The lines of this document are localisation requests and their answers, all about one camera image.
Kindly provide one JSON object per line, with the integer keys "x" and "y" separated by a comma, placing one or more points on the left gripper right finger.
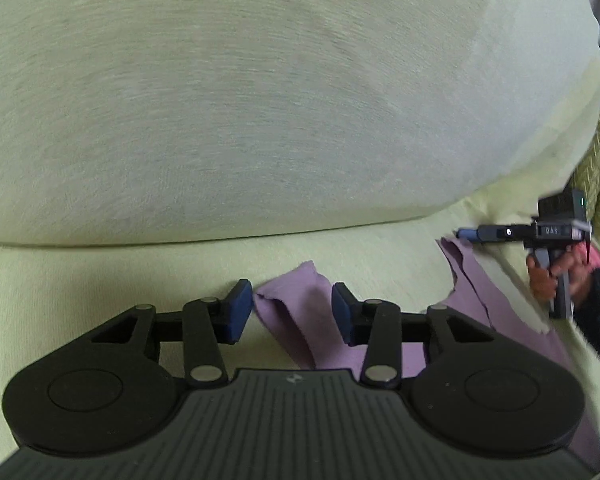
{"x": 375, "y": 324}

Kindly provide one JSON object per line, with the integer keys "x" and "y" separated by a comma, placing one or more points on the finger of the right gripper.
{"x": 470, "y": 234}

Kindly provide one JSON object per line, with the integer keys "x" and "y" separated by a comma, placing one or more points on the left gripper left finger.
{"x": 206, "y": 324}

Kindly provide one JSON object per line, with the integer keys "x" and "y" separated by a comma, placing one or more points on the purple cloth garment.
{"x": 477, "y": 381}

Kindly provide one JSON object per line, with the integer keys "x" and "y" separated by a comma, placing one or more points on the person's right hand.
{"x": 543, "y": 283}

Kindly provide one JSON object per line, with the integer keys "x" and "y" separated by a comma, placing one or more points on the light green sofa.
{"x": 155, "y": 151}

